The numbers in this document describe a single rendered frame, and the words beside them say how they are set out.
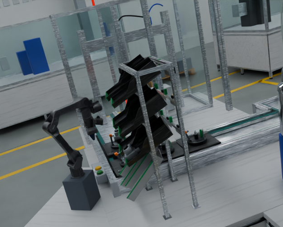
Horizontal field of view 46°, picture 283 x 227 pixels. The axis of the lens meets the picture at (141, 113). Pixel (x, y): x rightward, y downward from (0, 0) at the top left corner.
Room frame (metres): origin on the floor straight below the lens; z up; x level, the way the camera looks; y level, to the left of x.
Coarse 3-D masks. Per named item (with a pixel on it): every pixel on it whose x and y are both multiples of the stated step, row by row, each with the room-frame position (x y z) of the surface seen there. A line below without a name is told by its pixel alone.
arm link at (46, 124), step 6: (42, 126) 1.79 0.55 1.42; (48, 126) 1.75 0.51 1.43; (48, 132) 1.75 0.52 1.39; (54, 132) 1.76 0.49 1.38; (54, 138) 1.79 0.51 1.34; (60, 138) 1.79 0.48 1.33; (60, 144) 1.79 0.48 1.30; (66, 144) 1.80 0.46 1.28; (66, 150) 1.80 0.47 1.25; (72, 150) 1.82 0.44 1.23; (72, 156) 1.80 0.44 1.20; (78, 156) 1.82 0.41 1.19; (72, 162) 1.83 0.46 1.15
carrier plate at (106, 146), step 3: (105, 144) 2.43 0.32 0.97; (108, 144) 2.42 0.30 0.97; (105, 147) 2.37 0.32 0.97; (108, 147) 2.36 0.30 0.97; (105, 150) 2.31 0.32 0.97; (108, 150) 2.30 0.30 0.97; (114, 150) 2.28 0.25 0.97; (117, 150) 2.27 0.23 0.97; (108, 153) 2.25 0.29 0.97; (111, 153) 2.24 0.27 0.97; (108, 156) 2.22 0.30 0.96; (111, 156) 2.22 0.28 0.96
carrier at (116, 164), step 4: (124, 156) 2.07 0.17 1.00; (112, 160) 2.12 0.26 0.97; (116, 160) 2.11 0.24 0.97; (124, 160) 2.04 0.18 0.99; (112, 164) 2.06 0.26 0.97; (116, 164) 2.05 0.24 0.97; (120, 164) 2.00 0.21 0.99; (124, 164) 1.98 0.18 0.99; (116, 168) 1.99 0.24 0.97; (120, 168) 1.97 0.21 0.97; (116, 172) 1.94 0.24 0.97; (120, 176) 1.89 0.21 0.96
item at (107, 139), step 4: (100, 136) 2.68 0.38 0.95; (108, 136) 2.72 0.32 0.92; (112, 136) 2.70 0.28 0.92; (100, 140) 2.60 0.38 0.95; (104, 140) 2.66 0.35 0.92; (108, 140) 2.64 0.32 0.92; (112, 140) 2.62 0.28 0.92; (100, 144) 2.61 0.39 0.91; (104, 152) 2.42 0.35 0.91; (116, 156) 2.29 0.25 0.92; (120, 156) 2.27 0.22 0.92; (108, 160) 2.26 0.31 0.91; (116, 176) 2.00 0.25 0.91
